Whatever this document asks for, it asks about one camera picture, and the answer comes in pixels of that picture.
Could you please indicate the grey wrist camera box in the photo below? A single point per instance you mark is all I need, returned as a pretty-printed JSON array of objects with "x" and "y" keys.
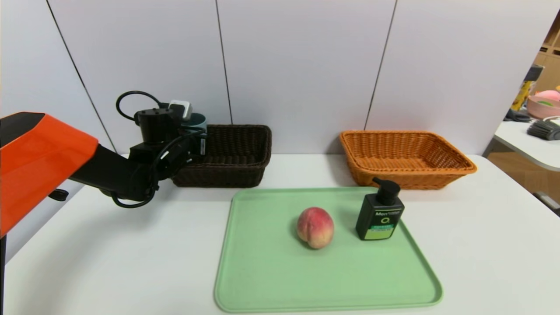
[{"x": 181, "y": 107}]

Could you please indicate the red-yellow peach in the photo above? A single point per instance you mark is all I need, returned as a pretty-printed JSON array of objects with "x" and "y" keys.
[{"x": 315, "y": 227}]

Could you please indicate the white side table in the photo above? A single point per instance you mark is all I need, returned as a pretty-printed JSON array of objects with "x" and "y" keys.
[{"x": 525, "y": 144}]

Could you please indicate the light green plastic tray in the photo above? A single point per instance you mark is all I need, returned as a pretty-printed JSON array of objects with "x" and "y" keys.
[{"x": 328, "y": 280}]

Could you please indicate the orange and black left arm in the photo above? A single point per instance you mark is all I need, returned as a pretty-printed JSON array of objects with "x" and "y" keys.
[{"x": 39, "y": 162}]

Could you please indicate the dark brown wicker basket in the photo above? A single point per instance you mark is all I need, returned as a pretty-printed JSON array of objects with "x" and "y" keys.
[{"x": 236, "y": 170}]

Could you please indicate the black brush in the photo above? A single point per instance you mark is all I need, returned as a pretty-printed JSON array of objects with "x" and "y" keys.
[{"x": 544, "y": 130}]

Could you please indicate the yellow bottle with dark cap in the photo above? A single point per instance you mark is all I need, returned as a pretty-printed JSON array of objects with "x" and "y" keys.
[{"x": 521, "y": 94}]

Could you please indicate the blue-grey plastic cup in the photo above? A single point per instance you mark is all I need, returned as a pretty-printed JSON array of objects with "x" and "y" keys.
[{"x": 197, "y": 121}]

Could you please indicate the pink bowl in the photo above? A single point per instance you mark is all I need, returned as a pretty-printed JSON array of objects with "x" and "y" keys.
[{"x": 540, "y": 109}]

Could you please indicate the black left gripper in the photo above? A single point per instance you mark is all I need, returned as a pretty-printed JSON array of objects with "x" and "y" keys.
[{"x": 203, "y": 141}]

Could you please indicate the pink round toy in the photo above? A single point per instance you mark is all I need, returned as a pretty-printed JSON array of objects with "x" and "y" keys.
[{"x": 547, "y": 95}]

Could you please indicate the wooden shelf unit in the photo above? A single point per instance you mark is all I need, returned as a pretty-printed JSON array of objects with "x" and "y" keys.
[{"x": 549, "y": 70}]

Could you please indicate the black pump soap bottle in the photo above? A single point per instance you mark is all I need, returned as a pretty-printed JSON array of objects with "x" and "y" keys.
[{"x": 379, "y": 218}]

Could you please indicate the orange wicker basket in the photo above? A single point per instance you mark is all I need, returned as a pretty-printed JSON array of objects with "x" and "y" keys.
[{"x": 393, "y": 177}]

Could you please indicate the black flat object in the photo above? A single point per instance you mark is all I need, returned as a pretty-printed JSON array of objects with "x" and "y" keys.
[{"x": 515, "y": 117}]

